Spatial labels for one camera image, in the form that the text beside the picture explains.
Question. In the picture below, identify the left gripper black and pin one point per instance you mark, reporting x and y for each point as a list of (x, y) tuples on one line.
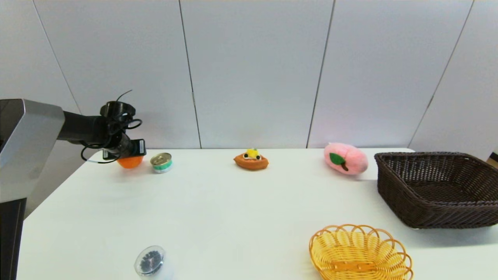
[(130, 147)]

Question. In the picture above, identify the orange fruit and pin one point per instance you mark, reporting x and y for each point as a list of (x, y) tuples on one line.
[(130, 161)]

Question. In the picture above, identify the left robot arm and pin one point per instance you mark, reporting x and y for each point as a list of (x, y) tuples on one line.
[(31, 140)]

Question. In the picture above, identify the small green tin can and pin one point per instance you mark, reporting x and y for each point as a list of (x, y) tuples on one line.
[(161, 163)]

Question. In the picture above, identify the clear plastic jar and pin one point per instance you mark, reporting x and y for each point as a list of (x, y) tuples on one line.
[(151, 263)]

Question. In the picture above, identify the toy fruit tart pastry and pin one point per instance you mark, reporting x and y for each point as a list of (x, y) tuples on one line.
[(251, 161)]

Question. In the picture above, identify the pink plush peach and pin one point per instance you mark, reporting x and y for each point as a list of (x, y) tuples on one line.
[(346, 158)]

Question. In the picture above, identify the yellow woven basket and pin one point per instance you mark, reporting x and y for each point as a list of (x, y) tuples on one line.
[(360, 252)]

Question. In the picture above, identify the dark brown wicker basket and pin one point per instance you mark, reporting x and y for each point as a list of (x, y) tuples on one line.
[(435, 190)]

